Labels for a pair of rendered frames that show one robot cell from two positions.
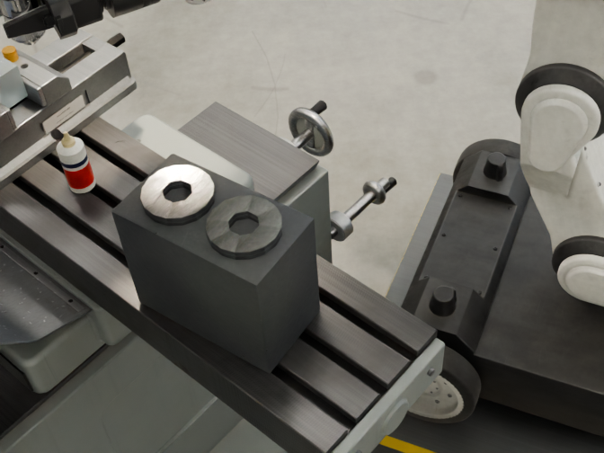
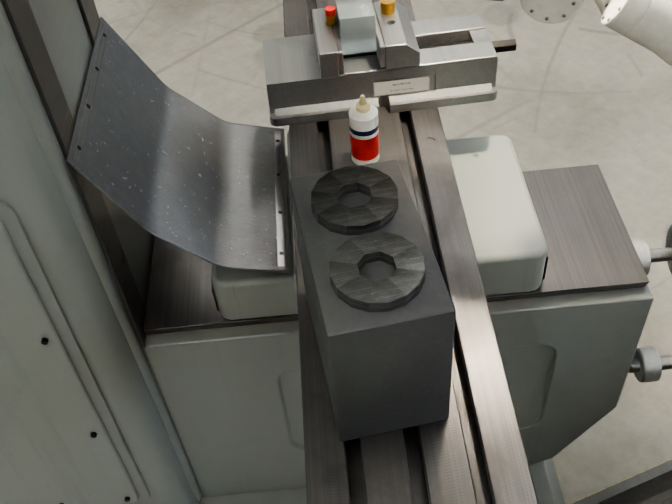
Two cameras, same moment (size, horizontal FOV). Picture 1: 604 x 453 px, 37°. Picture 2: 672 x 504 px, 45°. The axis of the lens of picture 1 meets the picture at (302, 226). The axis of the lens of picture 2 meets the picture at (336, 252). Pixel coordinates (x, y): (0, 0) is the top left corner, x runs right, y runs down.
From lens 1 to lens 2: 0.48 m
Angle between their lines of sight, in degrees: 30
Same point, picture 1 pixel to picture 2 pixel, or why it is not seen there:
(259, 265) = (351, 319)
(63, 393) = (245, 330)
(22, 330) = (219, 250)
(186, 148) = (510, 187)
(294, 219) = (434, 298)
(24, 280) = (265, 212)
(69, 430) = (239, 366)
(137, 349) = not seen: hidden behind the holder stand
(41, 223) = (303, 169)
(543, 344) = not seen: outside the picture
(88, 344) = (284, 303)
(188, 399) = not seen: hidden behind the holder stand
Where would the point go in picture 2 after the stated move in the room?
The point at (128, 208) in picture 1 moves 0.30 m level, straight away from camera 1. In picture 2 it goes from (304, 185) to (413, 37)
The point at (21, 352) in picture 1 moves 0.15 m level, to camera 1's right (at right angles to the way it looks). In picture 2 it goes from (219, 270) to (293, 321)
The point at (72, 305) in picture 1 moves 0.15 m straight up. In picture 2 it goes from (279, 257) to (265, 178)
